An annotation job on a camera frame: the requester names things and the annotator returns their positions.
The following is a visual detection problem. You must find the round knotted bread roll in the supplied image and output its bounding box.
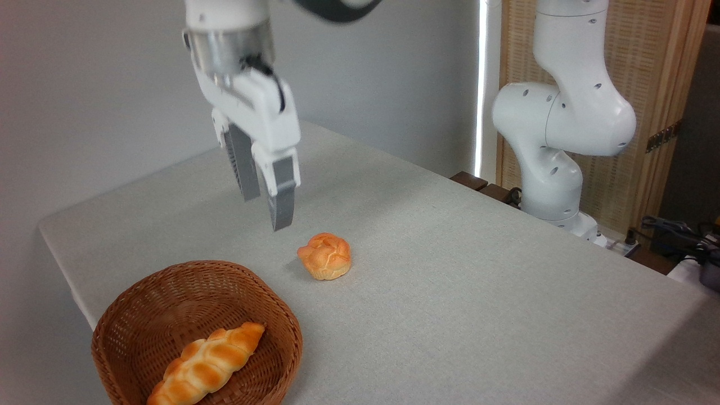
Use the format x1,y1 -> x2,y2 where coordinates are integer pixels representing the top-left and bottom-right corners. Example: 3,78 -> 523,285
296,232 -> 353,281

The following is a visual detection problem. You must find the grey tablecloth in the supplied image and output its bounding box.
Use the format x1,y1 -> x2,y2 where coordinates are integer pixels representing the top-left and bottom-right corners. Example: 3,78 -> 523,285
38,120 -> 720,405

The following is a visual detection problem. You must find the brown woven wicker basket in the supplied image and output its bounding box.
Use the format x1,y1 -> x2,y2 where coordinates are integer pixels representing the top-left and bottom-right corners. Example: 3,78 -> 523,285
91,260 -> 304,405

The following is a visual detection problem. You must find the long braided bread loaf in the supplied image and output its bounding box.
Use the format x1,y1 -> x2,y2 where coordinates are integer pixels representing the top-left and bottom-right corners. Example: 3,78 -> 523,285
147,321 -> 266,405

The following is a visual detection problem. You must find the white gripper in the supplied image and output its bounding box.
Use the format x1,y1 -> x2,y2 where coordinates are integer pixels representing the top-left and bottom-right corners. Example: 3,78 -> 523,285
191,67 -> 302,232

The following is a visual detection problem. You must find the black cable bundle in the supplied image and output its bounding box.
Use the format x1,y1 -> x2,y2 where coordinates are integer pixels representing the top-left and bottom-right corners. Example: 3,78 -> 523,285
640,216 -> 720,255

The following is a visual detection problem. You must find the dark metal screen hinge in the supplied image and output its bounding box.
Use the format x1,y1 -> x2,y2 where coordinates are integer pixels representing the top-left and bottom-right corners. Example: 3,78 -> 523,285
645,120 -> 683,154

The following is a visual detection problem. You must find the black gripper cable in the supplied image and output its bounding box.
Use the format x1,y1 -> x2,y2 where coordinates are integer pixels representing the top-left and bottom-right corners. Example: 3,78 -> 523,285
242,53 -> 286,113

